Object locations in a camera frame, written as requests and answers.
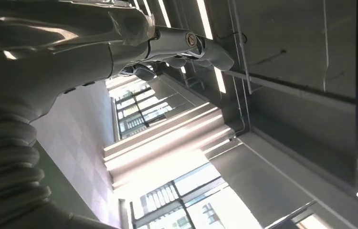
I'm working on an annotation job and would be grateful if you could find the short ceiling light strip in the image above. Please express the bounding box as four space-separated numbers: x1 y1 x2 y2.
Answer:
157 0 172 29

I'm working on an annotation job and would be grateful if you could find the white roller blind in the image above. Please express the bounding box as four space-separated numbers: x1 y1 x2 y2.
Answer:
103 101 242 191

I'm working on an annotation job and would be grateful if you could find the long ceiling light strip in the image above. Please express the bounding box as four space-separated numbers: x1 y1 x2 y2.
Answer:
196 0 227 94

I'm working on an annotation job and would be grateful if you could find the grey ceiling conduit pipe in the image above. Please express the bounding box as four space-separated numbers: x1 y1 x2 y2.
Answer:
227 0 253 95

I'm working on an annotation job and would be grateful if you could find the distant window dark frame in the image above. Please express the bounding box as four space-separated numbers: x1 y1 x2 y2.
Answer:
112 79 196 140

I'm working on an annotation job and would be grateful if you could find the large window dark frame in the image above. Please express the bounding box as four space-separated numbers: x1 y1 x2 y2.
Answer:
130 163 263 229

